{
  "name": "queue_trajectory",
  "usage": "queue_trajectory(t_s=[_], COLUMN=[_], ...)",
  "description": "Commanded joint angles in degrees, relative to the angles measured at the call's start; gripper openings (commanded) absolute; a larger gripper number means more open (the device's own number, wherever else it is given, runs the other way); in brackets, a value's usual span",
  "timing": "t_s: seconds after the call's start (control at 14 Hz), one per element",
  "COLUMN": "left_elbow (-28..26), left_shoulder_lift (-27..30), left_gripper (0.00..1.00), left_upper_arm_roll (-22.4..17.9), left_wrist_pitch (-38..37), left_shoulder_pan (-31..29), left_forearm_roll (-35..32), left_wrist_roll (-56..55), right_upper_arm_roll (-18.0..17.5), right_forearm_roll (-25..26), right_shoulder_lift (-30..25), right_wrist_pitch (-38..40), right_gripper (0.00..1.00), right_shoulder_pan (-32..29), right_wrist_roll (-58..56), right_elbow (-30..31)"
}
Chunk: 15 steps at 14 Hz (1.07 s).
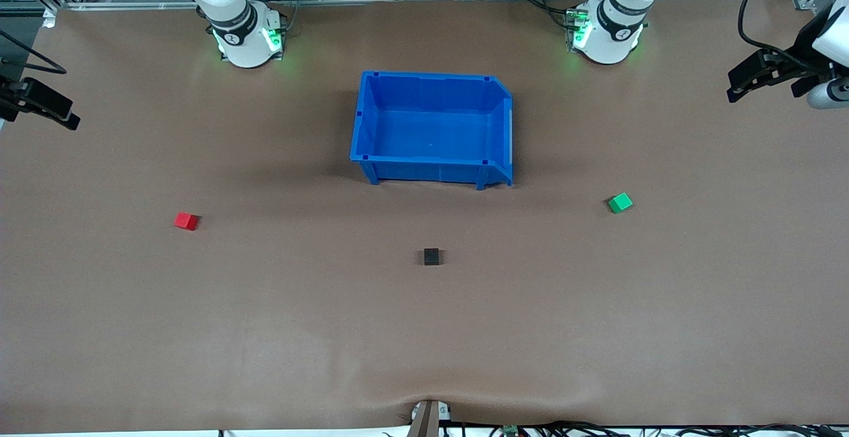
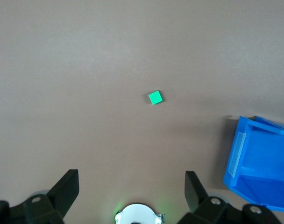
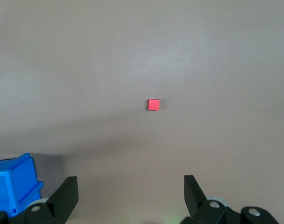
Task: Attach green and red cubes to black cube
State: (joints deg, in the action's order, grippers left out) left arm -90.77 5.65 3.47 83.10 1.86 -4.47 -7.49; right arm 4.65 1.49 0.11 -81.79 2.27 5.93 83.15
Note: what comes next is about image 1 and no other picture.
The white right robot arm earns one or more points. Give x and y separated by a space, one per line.
242 42

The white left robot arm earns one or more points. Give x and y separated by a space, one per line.
607 40

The green cube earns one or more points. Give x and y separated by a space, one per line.
620 203

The red cube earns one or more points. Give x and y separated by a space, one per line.
186 221

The metal table edge bracket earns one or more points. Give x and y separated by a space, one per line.
430 418

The blue plastic storage bin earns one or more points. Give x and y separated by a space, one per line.
431 133

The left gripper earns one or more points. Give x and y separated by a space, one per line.
798 54

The black cube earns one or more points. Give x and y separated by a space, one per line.
432 256

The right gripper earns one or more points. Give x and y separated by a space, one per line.
8 97

